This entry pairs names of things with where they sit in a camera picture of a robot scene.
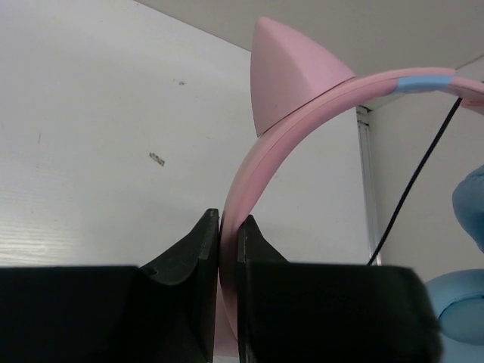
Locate black headphone audio cable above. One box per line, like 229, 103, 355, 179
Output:
365, 96, 464, 266

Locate small grey debris piece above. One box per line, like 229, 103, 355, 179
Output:
149, 152, 165, 166

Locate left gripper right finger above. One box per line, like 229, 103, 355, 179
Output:
237, 217, 442, 363

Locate aluminium side rail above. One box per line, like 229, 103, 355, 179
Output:
356, 106, 380, 256

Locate pink blue cat-ear headphones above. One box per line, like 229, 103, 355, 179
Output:
214, 17, 483, 357

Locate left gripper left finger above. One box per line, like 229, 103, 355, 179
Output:
1, 209, 219, 362

